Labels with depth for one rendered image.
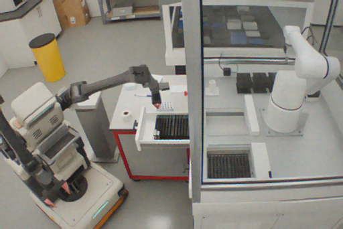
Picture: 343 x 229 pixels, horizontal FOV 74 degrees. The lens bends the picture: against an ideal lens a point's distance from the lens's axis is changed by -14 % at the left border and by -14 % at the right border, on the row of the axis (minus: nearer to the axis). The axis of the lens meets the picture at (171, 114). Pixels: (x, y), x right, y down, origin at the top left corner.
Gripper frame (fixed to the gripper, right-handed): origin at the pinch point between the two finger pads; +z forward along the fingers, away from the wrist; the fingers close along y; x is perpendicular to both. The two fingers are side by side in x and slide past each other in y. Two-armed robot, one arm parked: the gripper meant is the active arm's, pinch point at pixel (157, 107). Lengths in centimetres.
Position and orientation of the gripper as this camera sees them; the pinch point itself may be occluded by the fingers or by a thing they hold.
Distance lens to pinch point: 188.5
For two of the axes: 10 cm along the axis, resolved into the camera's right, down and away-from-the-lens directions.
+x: -9.9, 1.3, 0.0
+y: -0.9, -6.9, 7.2
